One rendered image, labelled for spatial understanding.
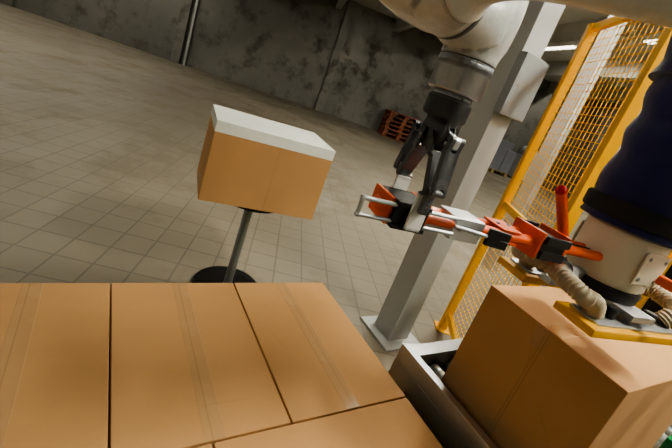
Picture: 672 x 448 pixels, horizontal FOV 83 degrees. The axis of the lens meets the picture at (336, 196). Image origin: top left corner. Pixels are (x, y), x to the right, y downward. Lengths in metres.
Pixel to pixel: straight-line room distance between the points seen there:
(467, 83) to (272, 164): 1.39
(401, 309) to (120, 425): 1.70
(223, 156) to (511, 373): 1.42
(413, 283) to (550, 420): 1.25
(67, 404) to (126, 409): 0.12
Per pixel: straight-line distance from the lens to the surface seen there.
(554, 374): 1.21
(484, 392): 1.34
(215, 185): 1.90
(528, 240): 0.86
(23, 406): 1.10
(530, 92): 2.19
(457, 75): 0.63
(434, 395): 1.36
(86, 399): 1.10
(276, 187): 1.95
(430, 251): 2.23
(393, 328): 2.46
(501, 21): 0.63
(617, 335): 1.01
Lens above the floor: 1.37
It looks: 16 degrees down
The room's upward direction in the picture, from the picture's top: 20 degrees clockwise
